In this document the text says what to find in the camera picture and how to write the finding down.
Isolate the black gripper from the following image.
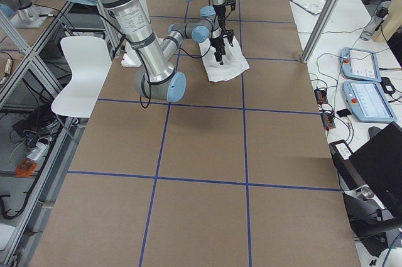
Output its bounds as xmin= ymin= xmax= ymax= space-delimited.
xmin=210 ymin=30 xmax=225 ymax=65
xmin=214 ymin=3 xmax=226 ymax=30

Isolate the white long-sleeve printed shirt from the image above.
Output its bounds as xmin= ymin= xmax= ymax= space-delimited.
xmin=198 ymin=37 xmax=249 ymax=82

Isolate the white central mounting column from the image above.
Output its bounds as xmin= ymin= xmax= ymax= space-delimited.
xmin=120 ymin=36 xmax=167 ymax=68

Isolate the white plastic chair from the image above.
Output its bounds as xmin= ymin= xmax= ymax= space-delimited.
xmin=51 ymin=36 xmax=112 ymax=118

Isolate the upper blue teach pendant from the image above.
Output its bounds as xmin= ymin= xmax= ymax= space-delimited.
xmin=340 ymin=47 xmax=381 ymax=82

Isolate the blue teach pendant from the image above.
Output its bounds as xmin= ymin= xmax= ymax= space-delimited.
xmin=340 ymin=47 xmax=381 ymax=82
xmin=342 ymin=80 xmax=398 ymax=123

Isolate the lower blue teach pendant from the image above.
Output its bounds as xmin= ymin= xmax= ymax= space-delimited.
xmin=342 ymin=80 xmax=398 ymax=123

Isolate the black laptop computer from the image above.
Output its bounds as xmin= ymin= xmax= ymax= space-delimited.
xmin=349 ymin=122 xmax=401 ymax=217

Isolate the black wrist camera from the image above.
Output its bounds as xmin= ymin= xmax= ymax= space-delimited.
xmin=222 ymin=30 xmax=234 ymax=46
xmin=225 ymin=0 xmax=236 ymax=11

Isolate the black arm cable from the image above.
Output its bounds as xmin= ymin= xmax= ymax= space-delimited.
xmin=94 ymin=6 xmax=208 ymax=109

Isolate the aluminium frame post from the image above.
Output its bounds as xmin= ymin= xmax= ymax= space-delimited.
xmin=301 ymin=0 xmax=339 ymax=63

